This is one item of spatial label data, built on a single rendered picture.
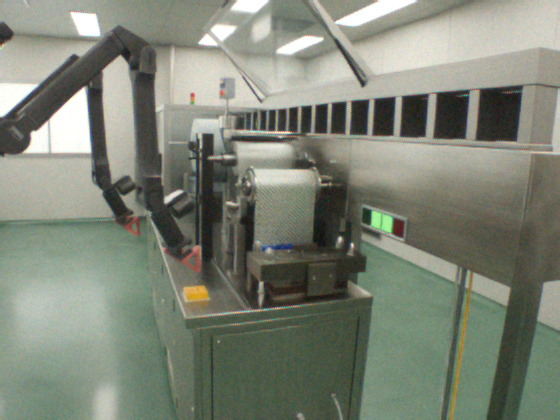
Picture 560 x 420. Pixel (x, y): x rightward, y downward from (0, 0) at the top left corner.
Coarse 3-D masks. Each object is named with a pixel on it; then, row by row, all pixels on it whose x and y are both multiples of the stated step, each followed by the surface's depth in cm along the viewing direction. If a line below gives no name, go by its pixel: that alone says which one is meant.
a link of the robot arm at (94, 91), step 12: (96, 84) 143; (96, 96) 146; (96, 108) 147; (96, 120) 148; (96, 132) 148; (96, 144) 149; (96, 156) 150; (96, 168) 150; (108, 168) 153; (96, 180) 151
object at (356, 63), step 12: (228, 0) 171; (312, 0) 131; (216, 12) 191; (312, 12) 134; (324, 12) 134; (324, 24) 135; (336, 36) 137; (348, 48) 139; (348, 60) 138; (360, 60) 141; (240, 72) 237; (360, 72) 144; (372, 72) 144; (324, 84) 174; (360, 84) 143
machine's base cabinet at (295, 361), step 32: (160, 256) 232; (160, 288) 246; (160, 320) 254; (288, 320) 137; (320, 320) 141; (352, 320) 146; (192, 352) 133; (224, 352) 131; (256, 352) 135; (288, 352) 140; (320, 352) 144; (352, 352) 149; (192, 384) 137; (224, 384) 134; (256, 384) 138; (288, 384) 142; (320, 384) 147; (352, 384) 152; (192, 416) 142; (224, 416) 136; (256, 416) 140; (288, 416) 145; (320, 416) 150; (352, 416) 155
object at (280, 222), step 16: (256, 208) 153; (272, 208) 155; (288, 208) 157; (304, 208) 160; (256, 224) 154; (272, 224) 156; (288, 224) 159; (304, 224) 161; (256, 240) 155; (272, 240) 158; (288, 240) 160; (304, 240) 162
